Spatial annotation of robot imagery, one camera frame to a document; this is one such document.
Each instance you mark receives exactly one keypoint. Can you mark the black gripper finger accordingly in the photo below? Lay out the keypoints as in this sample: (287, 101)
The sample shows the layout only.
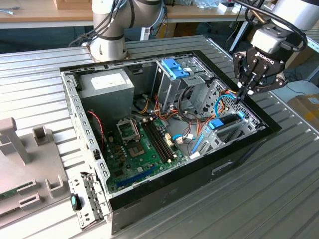
(240, 67)
(271, 84)

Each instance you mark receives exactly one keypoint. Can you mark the hard disk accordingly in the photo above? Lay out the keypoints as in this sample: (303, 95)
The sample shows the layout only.
(219, 123)

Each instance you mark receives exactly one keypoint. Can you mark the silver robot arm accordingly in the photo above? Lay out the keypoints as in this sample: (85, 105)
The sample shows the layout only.
(109, 25)

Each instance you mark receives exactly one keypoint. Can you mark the metal disk bay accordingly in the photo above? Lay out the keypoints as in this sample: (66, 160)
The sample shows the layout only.
(211, 143)

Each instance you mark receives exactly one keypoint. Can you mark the cardboard box yellow tape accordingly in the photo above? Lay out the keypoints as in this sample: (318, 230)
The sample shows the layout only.
(304, 109)

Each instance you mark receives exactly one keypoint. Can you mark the wooden desk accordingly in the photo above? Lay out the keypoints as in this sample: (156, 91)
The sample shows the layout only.
(211, 15)
(37, 15)

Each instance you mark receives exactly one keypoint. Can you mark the small white box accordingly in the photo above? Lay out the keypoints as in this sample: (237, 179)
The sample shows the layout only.
(225, 6)

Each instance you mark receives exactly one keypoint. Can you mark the grey metal drive cage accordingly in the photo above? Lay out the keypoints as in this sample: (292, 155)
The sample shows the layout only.
(169, 92)

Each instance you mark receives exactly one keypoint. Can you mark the black RAM slot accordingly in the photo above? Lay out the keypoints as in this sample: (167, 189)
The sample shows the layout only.
(158, 142)
(155, 143)
(161, 141)
(164, 140)

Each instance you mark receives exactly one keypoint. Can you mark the CPU socket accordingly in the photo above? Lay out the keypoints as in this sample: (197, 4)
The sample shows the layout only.
(127, 130)

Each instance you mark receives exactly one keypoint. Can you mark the green motherboard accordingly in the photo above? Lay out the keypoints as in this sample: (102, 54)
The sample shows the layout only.
(139, 159)

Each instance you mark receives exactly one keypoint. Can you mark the grey power supply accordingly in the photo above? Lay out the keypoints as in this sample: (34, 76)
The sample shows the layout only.
(107, 104)

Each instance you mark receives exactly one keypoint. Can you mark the black PC case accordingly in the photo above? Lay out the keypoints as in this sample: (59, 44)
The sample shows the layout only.
(174, 194)

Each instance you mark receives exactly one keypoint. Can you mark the blue expansion slot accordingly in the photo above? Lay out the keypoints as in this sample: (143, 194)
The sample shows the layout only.
(135, 177)

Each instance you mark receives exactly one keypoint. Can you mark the black device teal button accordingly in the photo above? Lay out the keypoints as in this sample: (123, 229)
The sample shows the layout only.
(74, 201)

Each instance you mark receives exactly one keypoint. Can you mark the grey parts rack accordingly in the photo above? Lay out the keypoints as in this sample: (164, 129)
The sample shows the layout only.
(30, 161)

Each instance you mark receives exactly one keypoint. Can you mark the green circuit card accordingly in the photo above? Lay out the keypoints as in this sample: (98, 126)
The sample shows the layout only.
(8, 194)

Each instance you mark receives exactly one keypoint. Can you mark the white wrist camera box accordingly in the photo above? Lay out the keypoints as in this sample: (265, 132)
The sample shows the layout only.
(265, 39)

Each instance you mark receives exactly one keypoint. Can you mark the metal expansion bracket cover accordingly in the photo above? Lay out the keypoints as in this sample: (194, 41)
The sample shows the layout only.
(89, 199)

